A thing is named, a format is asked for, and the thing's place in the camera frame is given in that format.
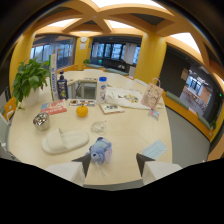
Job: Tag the orange chair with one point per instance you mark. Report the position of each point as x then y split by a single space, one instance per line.
9 108

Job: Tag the metal bowl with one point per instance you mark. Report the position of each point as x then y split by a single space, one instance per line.
41 120

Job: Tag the orange fruit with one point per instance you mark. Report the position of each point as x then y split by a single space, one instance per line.
82 110

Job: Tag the wall clock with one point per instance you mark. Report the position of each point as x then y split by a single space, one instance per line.
83 39

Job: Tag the dark blue bottle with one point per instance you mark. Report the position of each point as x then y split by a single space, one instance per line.
62 86

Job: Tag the small illustrated card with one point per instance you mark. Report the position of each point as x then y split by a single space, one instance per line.
112 108

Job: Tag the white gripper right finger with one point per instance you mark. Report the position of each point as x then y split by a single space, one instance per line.
156 170

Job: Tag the green potted plant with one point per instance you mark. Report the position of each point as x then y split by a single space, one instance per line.
29 78

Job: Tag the small blue card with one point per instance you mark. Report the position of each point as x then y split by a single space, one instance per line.
153 114

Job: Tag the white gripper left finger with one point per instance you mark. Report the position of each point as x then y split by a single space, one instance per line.
68 170

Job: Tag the tall white green box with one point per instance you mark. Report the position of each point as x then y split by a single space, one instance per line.
53 77

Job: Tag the red booklet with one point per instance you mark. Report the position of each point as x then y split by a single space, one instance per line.
53 107

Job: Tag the white slipper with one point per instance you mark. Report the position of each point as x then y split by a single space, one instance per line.
64 140

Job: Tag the white plant pot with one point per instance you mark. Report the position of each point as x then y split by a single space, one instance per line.
31 98

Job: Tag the blue plush toy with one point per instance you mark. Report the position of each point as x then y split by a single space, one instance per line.
101 151

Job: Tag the white tote bag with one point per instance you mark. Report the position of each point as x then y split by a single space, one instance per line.
126 97

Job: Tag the light blue face mask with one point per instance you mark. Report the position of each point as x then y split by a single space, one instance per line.
154 149

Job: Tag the white bottle blue cap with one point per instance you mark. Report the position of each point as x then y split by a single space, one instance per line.
101 90

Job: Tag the pink paper gift bag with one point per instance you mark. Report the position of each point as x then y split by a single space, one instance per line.
152 94

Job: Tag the flat printed packet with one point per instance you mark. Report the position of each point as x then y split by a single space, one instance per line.
82 102

